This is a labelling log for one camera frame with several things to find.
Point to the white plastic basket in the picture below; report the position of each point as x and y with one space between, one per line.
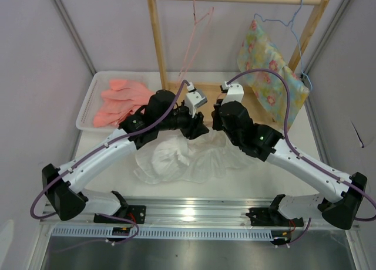
100 82

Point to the white slotted cable duct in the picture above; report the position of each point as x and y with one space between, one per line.
242 234

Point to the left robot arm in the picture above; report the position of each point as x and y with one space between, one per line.
64 186

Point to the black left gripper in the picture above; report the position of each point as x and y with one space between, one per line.
195 127

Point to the floral patterned skirt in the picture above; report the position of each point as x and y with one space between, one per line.
277 83

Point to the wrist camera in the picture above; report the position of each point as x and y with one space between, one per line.
194 99
234 92

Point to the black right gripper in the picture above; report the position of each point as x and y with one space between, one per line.
216 125

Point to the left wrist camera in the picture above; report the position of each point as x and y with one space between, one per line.
194 99

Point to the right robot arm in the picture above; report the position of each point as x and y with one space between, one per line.
339 194

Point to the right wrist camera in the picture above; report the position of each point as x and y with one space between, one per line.
234 92

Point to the pink garment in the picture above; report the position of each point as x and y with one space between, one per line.
122 99

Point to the pink clothes hanger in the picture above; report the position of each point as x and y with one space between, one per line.
200 29

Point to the white skirt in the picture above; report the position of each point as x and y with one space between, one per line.
172 157

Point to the blue wire hanger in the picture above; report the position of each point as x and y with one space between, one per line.
290 24

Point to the wooden clothes rack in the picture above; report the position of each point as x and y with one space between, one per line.
172 23

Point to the aluminium frame rail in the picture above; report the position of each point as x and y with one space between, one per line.
183 213

